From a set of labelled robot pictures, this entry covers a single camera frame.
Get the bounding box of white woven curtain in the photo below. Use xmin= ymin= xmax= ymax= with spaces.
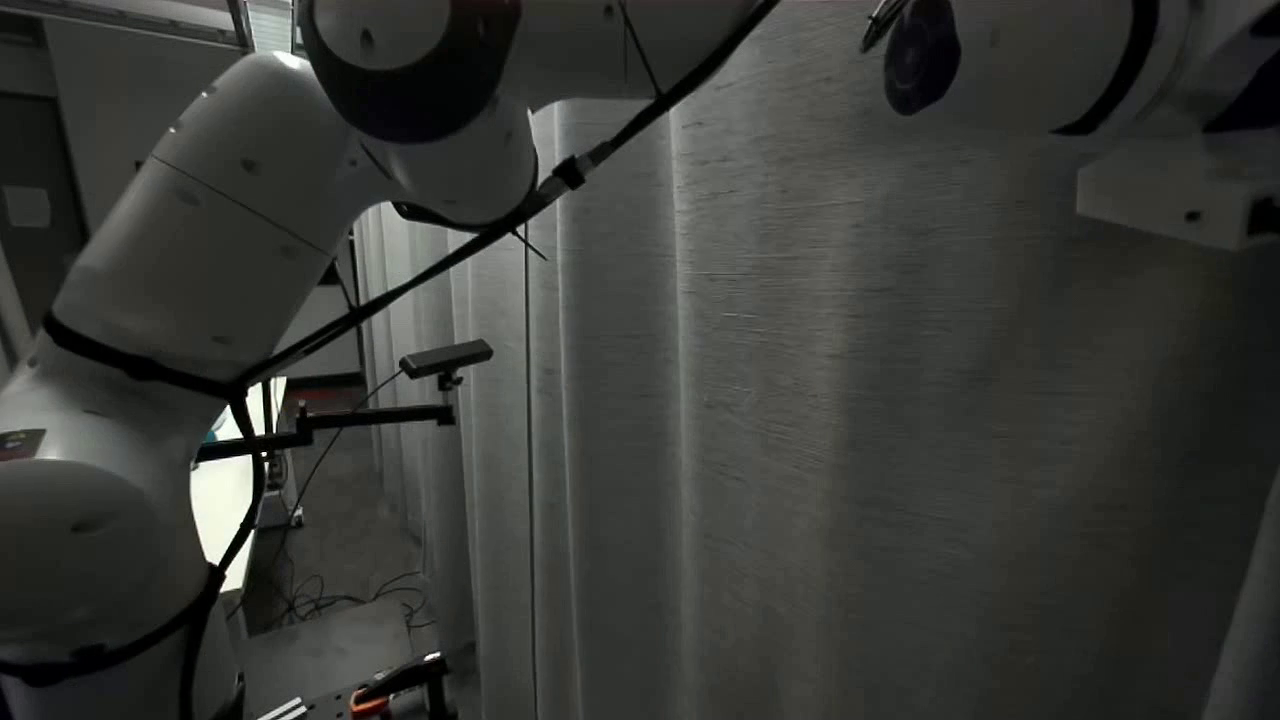
xmin=349 ymin=0 xmax=1280 ymax=720

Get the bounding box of black orange clamp tool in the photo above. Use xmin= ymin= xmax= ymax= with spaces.
xmin=339 ymin=649 xmax=462 ymax=720

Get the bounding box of white workbench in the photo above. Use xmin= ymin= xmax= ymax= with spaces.
xmin=187 ymin=377 xmax=293 ymax=601

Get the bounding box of white paper sign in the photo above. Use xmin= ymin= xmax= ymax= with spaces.
xmin=0 ymin=183 xmax=58 ymax=232

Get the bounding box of black camera bar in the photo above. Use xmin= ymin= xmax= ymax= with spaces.
xmin=398 ymin=337 xmax=499 ymax=383

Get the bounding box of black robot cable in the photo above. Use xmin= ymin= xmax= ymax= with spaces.
xmin=35 ymin=0 xmax=790 ymax=720

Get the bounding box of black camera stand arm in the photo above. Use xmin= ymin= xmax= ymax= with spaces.
xmin=198 ymin=395 xmax=462 ymax=467

